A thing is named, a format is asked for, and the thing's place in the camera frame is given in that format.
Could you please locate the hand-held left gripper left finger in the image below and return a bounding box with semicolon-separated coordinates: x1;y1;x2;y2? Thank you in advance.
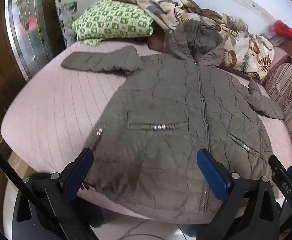
15;148;99;240

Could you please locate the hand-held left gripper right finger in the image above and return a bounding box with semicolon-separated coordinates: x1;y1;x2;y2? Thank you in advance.
195;148;280;240

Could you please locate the olive quilted jacket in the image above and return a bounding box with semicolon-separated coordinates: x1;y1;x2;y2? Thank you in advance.
61;19;286;224

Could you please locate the black rod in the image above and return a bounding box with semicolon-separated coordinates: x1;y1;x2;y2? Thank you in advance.
0;133;94;240

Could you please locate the pink round bed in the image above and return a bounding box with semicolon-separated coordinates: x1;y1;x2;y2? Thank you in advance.
0;41;292;222

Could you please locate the pink upholstered headboard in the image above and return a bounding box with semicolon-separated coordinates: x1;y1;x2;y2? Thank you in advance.
259;39;292;85

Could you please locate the wooden wardrobe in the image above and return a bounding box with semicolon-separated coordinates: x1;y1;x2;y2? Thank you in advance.
0;0;28;122

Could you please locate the leaf print blanket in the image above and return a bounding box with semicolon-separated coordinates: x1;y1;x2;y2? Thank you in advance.
111;0;275;81

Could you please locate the grey cloth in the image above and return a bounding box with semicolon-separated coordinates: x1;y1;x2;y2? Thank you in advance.
266;29;287;47

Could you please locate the red cloth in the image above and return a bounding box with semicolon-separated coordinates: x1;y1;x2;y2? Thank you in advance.
273;20;292;42

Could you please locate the pink pillow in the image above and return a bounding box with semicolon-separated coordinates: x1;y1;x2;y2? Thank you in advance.
147;29;173;53

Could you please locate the green checkered pillow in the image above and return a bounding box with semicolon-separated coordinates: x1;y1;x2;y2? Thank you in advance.
71;0;154;47

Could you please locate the printed plastic bag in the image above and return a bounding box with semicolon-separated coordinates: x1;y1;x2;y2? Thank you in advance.
55;0;79;46

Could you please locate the thin black cable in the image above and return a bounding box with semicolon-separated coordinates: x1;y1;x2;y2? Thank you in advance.
116;219;188;240

